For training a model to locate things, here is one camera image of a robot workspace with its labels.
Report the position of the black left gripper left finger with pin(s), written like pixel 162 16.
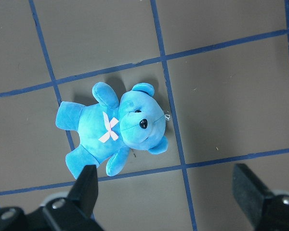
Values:
pixel 73 213

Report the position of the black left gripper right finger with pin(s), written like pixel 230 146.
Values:
pixel 266 210

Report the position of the blue teddy bear plush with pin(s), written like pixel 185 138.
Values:
pixel 109 129

